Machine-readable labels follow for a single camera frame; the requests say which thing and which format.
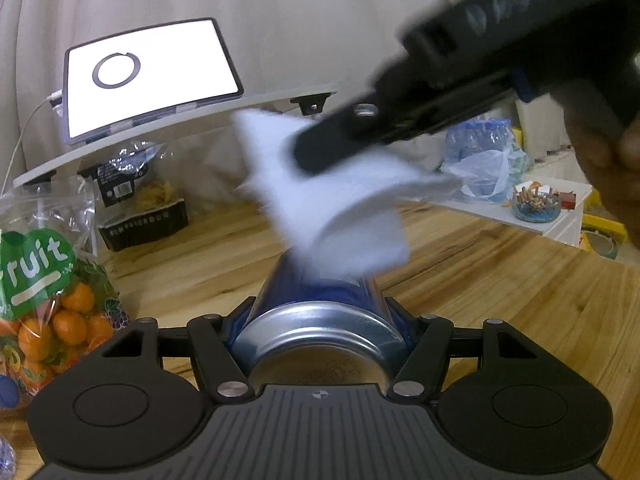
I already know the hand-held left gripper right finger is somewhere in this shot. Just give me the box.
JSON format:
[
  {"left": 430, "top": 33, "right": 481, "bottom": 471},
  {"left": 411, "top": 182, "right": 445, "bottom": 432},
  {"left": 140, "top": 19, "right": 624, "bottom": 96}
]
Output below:
[{"left": 385, "top": 296, "right": 539, "bottom": 405}]

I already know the blue round cap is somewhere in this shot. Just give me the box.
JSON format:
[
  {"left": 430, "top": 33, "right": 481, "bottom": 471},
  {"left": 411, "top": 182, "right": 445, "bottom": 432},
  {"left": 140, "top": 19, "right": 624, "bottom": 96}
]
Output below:
[{"left": 0, "top": 374, "right": 21, "bottom": 409}]

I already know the beige curtain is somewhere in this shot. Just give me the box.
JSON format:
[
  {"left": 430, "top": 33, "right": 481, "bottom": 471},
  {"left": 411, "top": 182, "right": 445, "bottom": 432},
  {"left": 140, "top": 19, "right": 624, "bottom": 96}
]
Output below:
[{"left": 0, "top": 0, "right": 453, "bottom": 196}]

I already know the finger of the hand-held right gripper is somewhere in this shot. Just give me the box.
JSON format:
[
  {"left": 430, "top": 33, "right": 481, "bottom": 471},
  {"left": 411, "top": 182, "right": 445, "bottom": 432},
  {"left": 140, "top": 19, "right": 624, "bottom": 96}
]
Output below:
[{"left": 291, "top": 66, "right": 517, "bottom": 177}]

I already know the person's right hand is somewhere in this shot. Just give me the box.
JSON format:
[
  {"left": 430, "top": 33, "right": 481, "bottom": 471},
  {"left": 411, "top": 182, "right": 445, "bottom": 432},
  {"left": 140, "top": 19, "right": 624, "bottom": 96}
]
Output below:
[{"left": 564, "top": 52, "right": 640, "bottom": 248}]

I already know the tablet with white screen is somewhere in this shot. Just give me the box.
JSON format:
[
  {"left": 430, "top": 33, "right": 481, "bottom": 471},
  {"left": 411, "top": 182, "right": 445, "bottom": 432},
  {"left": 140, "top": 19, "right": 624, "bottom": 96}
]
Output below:
[{"left": 62, "top": 17, "right": 245, "bottom": 146}]

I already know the white tissue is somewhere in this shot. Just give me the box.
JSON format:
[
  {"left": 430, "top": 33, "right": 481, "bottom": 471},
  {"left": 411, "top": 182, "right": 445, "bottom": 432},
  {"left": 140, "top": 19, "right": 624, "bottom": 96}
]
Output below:
[{"left": 232, "top": 108, "right": 462, "bottom": 279}]

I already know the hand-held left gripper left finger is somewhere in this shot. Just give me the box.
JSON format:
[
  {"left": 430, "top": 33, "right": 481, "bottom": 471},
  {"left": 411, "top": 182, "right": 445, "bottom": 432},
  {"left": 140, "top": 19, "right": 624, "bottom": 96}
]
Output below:
[{"left": 100, "top": 296, "right": 257, "bottom": 405}]

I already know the blue ashtray with cigarette butts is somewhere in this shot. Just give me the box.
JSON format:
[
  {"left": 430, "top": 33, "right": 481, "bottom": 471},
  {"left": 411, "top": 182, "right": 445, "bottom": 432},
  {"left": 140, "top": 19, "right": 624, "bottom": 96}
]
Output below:
[{"left": 510, "top": 182, "right": 562, "bottom": 224}]

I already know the blue metal can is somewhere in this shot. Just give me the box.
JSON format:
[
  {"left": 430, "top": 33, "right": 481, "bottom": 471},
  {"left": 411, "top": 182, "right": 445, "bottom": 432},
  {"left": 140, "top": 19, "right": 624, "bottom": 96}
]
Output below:
[{"left": 231, "top": 249, "right": 417, "bottom": 397}]

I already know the black box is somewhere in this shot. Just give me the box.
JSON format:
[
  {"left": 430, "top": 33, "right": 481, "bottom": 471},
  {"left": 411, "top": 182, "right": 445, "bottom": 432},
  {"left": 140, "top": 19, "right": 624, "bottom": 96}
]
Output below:
[{"left": 97, "top": 200, "right": 190, "bottom": 253}]

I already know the yellow box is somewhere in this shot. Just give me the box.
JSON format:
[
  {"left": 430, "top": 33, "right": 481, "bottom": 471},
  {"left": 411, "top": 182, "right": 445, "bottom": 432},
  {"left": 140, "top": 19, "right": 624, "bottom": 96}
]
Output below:
[{"left": 581, "top": 212, "right": 629, "bottom": 242}]

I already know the white desk shelf riser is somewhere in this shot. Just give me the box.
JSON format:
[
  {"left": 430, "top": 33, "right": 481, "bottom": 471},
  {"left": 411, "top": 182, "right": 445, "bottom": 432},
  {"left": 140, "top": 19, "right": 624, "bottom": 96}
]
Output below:
[{"left": 12, "top": 83, "right": 339, "bottom": 189}]

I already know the crinkled clear plastic wrapper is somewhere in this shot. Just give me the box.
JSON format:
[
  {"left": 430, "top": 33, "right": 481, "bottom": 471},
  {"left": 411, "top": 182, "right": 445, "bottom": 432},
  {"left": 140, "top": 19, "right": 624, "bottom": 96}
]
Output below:
[{"left": 0, "top": 434, "right": 19, "bottom": 477}]

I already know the white plastic bag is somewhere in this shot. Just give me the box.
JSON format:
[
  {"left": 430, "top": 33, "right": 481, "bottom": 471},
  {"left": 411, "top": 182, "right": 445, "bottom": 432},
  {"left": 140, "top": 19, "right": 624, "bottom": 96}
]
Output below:
[{"left": 440, "top": 147, "right": 527, "bottom": 202}]

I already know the white charging cable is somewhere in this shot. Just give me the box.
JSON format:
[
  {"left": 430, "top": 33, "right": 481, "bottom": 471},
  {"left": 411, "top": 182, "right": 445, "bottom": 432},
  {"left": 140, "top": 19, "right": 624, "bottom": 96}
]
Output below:
[{"left": 0, "top": 88, "right": 64, "bottom": 197}]

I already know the clear snack bag black label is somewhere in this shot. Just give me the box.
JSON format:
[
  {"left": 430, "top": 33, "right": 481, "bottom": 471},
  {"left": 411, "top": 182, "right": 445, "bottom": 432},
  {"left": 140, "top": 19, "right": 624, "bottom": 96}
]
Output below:
[{"left": 91, "top": 139, "right": 189, "bottom": 212}]

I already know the pack of water bottles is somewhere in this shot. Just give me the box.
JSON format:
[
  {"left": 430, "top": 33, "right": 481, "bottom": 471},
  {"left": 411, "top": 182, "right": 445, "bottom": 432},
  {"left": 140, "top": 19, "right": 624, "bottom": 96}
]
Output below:
[{"left": 442, "top": 115, "right": 532, "bottom": 181}]

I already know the grey bowl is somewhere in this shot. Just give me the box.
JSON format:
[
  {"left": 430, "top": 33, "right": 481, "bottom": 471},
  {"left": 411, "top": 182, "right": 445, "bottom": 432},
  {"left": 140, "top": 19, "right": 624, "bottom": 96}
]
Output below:
[{"left": 580, "top": 230, "right": 622, "bottom": 261}]

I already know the bag of oranges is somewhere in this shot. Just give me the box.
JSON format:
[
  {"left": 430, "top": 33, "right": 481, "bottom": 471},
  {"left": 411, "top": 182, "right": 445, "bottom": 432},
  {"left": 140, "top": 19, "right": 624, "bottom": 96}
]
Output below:
[{"left": 0, "top": 179, "right": 132, "bottom": 412}]

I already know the white low table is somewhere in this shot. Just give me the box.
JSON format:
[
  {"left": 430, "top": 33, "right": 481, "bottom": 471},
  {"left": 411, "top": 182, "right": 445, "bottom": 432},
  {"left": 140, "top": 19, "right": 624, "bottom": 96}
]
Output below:
[{"left": 400, "top": 170, "right": 594, "bottom": 247}]

